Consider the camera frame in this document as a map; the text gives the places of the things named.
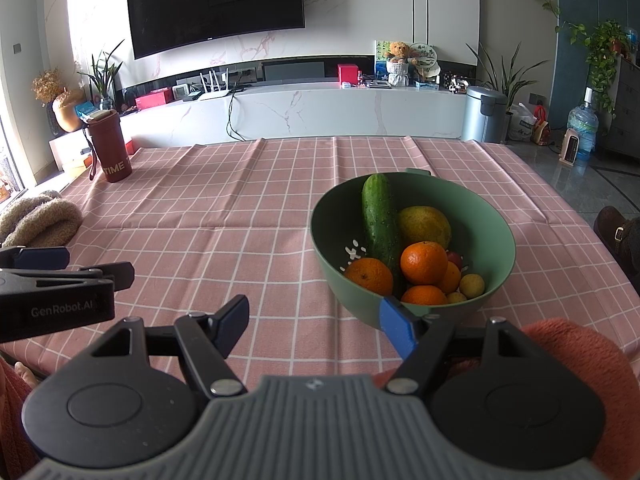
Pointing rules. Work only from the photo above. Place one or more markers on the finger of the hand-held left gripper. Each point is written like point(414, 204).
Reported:
point(100, 275)
point(35, 257)

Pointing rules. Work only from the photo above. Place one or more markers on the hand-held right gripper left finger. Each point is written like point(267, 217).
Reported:
point(232, 322)

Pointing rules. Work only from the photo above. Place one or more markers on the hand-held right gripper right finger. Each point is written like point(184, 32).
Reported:
point(397, 327)

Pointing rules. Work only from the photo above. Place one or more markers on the orange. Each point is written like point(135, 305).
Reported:
point(423, 262)
point(424, 296)
point(452, 278)
point(369, 276)

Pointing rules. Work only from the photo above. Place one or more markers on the small yellow loquat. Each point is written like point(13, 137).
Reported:
point(456, 298)
point(471, 285)

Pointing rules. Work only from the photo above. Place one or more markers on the green bowl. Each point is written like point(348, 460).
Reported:
point(337, 220)

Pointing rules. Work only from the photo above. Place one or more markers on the person's left forearm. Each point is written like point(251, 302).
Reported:
point(12, 410)

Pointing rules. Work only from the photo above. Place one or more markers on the person's left hand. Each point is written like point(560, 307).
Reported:
point(26, 374)

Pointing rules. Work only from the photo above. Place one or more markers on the beige knit hat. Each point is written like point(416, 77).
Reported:
point(37, 220)

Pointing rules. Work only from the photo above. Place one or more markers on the yellow pear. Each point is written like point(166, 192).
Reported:
point(425, 225)

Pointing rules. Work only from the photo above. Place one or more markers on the green cucumber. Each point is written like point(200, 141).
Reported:
point(380, 220)

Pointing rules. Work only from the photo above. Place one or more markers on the white storage box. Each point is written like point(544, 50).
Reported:
point(67, 152)

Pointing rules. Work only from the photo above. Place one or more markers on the pink checked tablecloth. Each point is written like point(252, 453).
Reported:
point(225, 200)

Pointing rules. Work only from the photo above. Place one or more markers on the brown vase with dried flowers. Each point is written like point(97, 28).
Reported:
point(67, 112)

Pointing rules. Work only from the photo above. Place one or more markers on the blue small box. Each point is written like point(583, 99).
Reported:
point(86, 109)

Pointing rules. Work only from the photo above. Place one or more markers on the person's coral fleece clothing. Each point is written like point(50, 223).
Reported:
point(575, 360)

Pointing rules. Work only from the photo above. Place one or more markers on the red tissue box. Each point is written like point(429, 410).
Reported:
point(152, 100)

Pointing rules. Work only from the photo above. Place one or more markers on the orchid leaf potted plant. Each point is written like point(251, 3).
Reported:
point(102, 77)

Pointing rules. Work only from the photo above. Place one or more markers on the small white clock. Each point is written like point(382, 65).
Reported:
point(180, 91)

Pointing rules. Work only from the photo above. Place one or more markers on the white router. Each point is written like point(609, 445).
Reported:
point(215, 91)

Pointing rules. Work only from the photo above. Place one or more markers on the white marble cabinet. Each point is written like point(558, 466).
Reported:
point(310, 110)

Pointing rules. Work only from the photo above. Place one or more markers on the grey pedal bin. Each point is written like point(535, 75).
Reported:
point(482, 115)

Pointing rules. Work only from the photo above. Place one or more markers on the dark brown buckled bag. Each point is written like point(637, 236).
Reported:
point(617, 240)

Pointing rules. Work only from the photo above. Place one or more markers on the white plastic bag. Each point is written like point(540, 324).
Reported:
point(521, 124)

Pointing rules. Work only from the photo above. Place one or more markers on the red shopping bag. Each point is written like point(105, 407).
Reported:
point(541, 131)

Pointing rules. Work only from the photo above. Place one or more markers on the black and white figurine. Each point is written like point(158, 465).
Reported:
point(456, 86)

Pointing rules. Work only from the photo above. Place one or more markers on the small beige heater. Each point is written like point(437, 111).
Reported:
point(571, 146)

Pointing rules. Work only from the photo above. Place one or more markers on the picture card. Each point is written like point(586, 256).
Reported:
point(381, 57)

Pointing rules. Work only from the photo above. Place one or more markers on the long leaf potted plant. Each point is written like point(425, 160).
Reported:
point(505, 77)

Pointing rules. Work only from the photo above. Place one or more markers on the decorative painted plate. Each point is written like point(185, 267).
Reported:
point(424, 55)

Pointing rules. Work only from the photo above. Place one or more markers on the large water bottle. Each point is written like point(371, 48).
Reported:
point(582, 125)

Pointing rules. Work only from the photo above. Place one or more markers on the brown teddy bear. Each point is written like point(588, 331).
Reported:
point(398, 51)

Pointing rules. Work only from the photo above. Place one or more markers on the black television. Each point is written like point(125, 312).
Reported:
point(215, 5)

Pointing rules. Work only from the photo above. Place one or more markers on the grey dresser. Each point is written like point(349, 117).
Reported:
point(625, 110)

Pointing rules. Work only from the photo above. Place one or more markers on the trailing green potted plant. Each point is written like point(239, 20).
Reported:
point(602, 50)

